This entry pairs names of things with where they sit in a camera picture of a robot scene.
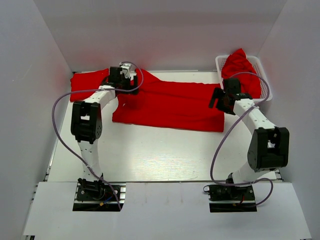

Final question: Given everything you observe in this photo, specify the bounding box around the red t shirt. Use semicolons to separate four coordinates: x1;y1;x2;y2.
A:
69;68;109;102
112;69;225;133

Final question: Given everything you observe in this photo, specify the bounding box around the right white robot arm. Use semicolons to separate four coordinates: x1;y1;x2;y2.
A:
209;77;290;200

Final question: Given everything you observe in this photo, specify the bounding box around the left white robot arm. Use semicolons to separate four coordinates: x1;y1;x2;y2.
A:
70;62;139;200

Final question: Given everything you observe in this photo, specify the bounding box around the red t shirts pile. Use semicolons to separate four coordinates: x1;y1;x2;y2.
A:
221;48;261;99

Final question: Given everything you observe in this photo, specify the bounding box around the folded red t shirt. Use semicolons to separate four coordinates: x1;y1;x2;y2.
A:
69;68;109;102

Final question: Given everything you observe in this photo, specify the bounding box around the white plastic basket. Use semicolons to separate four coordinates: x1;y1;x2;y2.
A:
215;54;273;103

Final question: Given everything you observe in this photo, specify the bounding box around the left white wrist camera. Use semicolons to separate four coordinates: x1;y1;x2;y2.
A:
119;62;133;79

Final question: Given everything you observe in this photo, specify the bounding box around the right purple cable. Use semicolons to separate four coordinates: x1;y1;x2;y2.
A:
209;71;274;207

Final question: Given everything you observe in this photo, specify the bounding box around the purple cable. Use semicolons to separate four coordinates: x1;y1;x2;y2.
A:
209;71;274;207
51;61;145;211

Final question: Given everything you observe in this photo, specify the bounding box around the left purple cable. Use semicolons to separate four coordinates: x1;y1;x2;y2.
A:
51;61;145;211

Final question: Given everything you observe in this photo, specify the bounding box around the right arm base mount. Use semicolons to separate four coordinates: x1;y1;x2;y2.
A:
203;184;257;213

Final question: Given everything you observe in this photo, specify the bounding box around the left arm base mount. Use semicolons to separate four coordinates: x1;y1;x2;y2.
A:
72;182;126;212

